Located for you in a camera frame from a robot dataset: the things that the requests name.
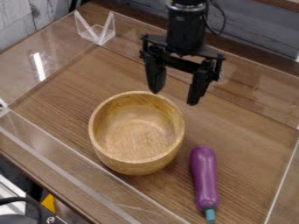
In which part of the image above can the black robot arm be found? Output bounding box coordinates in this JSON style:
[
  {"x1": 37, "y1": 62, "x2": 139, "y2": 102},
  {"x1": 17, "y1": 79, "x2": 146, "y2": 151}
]
[{"x1": 140, "y1": 0, "x2": 224, "y2": 106}]

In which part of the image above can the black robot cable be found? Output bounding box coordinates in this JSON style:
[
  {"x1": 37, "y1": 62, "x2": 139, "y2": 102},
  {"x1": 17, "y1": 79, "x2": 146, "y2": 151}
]
[{"x1": 200, "y1": 0, "x2": 228, "y2": 37}]

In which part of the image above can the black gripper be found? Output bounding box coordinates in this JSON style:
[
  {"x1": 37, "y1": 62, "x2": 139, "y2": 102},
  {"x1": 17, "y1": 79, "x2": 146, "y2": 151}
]
[{"x1": 140, "y1": 3, "x2": 227, "y2": 106}]

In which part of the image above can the yellow black device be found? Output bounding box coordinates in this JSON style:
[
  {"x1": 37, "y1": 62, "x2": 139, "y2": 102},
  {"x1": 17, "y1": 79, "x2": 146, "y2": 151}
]
[{"x1": 24, "y1": 194, "x2": 68, "y2": 224}]

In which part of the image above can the purple toy eggplant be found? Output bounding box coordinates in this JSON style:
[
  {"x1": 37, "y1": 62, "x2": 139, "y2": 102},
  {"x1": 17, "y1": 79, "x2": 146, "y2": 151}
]
[{"x1": 191, "y1": 146, "x2": 220, "y2": 224}]

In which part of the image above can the brown wooden bowl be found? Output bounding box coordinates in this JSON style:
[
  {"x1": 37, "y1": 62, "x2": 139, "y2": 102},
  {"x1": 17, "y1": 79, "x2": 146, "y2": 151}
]
[{"x1": 88, "y1": 91, "x2": 186, "y2": 176}]

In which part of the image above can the clear acrylic corner bracket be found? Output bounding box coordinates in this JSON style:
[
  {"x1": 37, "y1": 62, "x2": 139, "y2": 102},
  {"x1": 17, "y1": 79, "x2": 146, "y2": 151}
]
[{"x1": 74, "y1": 11, "x2": 116, "y2": 46}]

